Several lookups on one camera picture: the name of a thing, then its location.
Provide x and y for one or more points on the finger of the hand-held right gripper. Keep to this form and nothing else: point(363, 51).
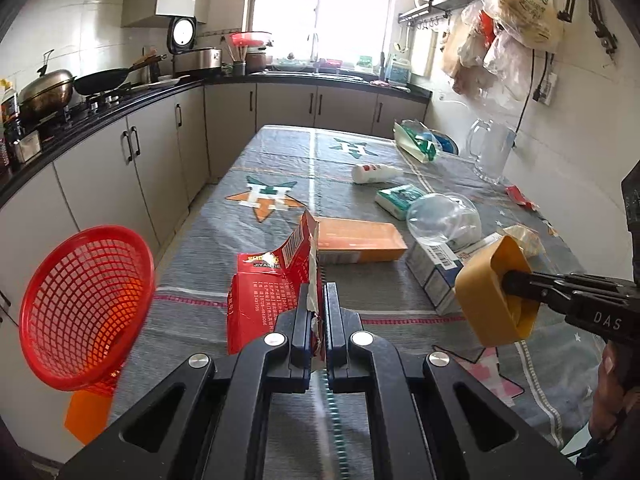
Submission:
point(540, 287)

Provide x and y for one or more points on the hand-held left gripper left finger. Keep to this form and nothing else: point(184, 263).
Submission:
point(307, 320)

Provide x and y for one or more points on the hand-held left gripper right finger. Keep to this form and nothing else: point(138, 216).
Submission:
point(334, 320)

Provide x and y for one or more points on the torn red carton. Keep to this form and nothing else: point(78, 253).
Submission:
point(260, 290)

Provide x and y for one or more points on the orange cardboard box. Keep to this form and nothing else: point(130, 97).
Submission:
point(360, 240)

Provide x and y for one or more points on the red plastic mesh basket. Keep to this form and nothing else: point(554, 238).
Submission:
point(75, 310)

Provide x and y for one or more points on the person's right hand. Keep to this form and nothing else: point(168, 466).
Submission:
point(607, 400)

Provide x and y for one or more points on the crinkled clear wrapper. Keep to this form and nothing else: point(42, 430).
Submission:
point(525, 237)

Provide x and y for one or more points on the red snack wrapper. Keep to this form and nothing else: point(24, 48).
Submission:
point(520, 197)

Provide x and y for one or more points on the blue and white box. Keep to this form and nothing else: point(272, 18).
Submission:
point(435, 270)

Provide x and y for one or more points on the clear plastic bowl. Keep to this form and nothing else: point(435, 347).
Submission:
point(442, 217)

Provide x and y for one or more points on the green tissue pack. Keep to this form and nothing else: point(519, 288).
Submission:
point(397, 200)

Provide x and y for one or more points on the grey star print tablecloth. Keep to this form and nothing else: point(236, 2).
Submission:
point(210, 220)

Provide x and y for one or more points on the clear glass pitcher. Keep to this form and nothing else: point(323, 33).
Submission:
point(492, 152)

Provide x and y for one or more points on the white plastic bottle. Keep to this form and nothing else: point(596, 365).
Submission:
point(375, 173)

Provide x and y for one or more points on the blue bowl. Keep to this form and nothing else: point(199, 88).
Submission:
point(447, 142)

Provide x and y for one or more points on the green and white plastic bag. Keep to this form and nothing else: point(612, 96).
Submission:
point(415, 142)

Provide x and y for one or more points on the grey base cabinets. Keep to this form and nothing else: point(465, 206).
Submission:
point(150, 160)

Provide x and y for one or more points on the orange plastic stool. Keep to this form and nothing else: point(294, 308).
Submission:
point(87, 415)

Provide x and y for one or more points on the dark chopstick holder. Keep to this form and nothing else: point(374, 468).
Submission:
point(239, 66)

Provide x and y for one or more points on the brown ceramic pot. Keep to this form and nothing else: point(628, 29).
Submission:
point(256, 60)

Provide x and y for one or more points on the metal faucet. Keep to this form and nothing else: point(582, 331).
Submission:
point(314, 52)

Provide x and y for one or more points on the black kitchen countertop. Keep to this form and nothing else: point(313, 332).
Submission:
point(150, 97)

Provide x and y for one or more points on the hanging plastic bags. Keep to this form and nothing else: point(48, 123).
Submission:
point(520, 15)

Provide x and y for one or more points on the stainless electric cooker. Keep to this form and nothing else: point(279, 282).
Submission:
point(197, 60)

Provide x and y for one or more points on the red plastic colander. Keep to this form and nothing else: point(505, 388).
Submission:
point(250, 39)

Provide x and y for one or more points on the gas stove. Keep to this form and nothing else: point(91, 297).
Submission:
point(100, 102)

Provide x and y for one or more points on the window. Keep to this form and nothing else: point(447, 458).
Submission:
point(320, 5)

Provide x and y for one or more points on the black wok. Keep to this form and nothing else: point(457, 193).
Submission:
point(102, 80)

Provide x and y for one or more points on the steel seasoning box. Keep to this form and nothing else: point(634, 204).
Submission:
point(27, 145)

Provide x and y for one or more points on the steel pot with lid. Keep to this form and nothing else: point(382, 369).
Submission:
point(45, 90)

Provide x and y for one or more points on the metal wall rack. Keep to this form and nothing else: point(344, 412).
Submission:
point(435, 7)

